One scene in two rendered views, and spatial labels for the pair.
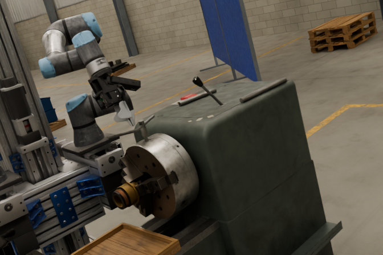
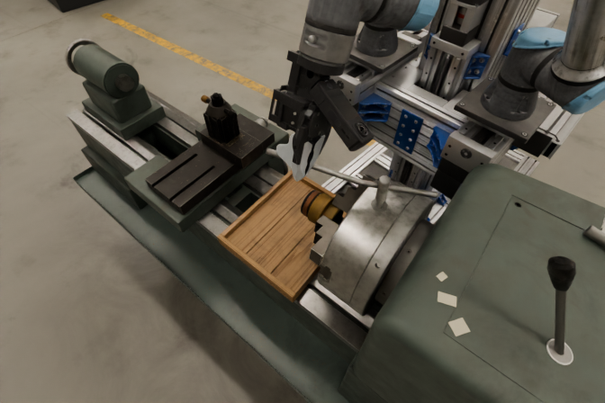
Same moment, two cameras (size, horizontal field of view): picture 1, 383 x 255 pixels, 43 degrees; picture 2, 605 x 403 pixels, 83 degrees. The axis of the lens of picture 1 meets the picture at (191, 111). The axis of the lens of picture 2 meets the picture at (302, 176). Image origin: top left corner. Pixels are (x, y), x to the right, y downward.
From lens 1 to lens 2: 156 cm
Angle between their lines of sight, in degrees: 72
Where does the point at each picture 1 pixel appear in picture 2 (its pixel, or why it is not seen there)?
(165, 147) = (363, 244)
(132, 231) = not seen: hidden behind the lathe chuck
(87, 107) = (531, 64)
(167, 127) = (443, 230)
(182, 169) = (344, 284)
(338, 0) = not seen: outside the picture
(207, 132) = (383, 327)
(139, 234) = not seen: hidden behind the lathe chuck
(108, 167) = (454, 155)
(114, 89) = (293, 109)
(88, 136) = (494, 100)
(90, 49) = not seen: outside the picture
